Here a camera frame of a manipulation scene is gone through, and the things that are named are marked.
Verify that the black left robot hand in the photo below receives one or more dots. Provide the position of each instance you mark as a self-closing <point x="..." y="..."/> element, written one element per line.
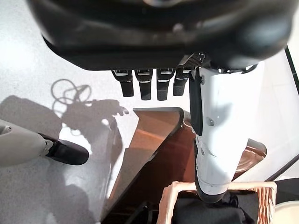
<point x="140" y="35"/>

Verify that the black garment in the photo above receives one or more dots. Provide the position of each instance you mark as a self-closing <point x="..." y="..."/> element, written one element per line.
<point x="198" y="212"/>

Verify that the brown acrylic stand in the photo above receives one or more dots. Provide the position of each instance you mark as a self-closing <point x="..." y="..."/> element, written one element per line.
<point x="158" y="140"/>

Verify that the silver left robot leg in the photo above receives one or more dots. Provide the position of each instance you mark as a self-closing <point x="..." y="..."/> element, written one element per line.
<point x="21" y="144"/>

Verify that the rectangular wicker laundry basket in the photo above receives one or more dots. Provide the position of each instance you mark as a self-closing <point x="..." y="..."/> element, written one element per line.
<point x="168" y="198"/>

